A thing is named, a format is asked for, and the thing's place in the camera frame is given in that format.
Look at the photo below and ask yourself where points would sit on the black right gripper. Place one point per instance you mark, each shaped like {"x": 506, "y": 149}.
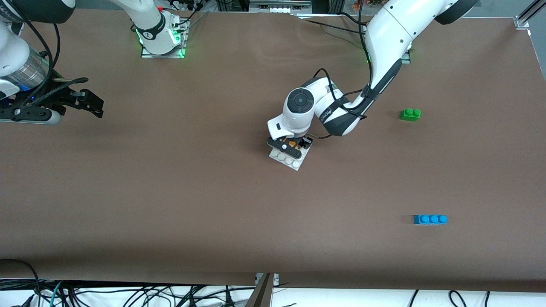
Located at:
{"x": 54, "y": 94}

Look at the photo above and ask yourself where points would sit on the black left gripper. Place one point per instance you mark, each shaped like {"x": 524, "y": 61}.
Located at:
{"x": 301, "y": 142}

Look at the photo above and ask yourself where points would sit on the white studded base plate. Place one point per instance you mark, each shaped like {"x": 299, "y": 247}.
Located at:
{"x": 288, "y": 162}

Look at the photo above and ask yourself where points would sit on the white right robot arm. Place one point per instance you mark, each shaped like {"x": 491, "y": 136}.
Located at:
{"x": 13, "y": 47}

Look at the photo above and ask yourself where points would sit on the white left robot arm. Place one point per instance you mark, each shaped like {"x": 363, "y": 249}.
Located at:
{"x": 392, "y": 34}

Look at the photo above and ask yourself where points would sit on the green two-stud block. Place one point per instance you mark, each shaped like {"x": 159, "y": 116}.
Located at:
{"x": 409, "y": 115}

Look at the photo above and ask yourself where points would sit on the blue three-stud block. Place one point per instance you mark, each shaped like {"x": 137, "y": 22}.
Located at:
{"x": 428, "y": 219}

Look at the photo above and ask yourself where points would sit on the brown table cover sheet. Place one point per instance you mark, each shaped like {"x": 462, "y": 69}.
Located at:
{"x": 213, "y": 213}

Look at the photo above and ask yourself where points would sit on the white power strip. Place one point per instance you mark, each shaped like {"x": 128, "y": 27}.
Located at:
{"x": 277, "y": 9}

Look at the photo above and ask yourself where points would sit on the dark slanted beam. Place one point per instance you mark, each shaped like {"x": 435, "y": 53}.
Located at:
{"x": 261, "y": 296}

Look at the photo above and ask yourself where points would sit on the aluminium corner profile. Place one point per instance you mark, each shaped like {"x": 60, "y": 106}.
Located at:
{"x": 521, "y": 22}

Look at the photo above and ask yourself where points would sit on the metal table edge bracket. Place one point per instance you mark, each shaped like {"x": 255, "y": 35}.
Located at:
{"x": 276, "y": 279}

